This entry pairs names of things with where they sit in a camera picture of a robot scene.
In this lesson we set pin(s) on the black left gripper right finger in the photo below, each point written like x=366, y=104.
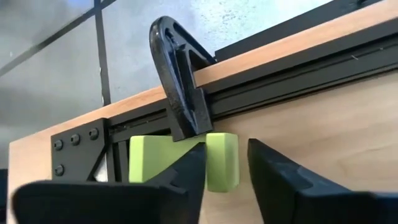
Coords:
x=311, y=205

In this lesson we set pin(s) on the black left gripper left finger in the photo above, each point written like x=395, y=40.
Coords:
x=109, y=205

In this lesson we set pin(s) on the light green rectangular block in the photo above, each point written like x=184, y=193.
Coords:
x=222, y=161

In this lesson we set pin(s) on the black table clamp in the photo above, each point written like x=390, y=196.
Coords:
x=183, y=93

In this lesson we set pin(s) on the black aluminium table frame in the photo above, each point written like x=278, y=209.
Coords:
x=280, y=87

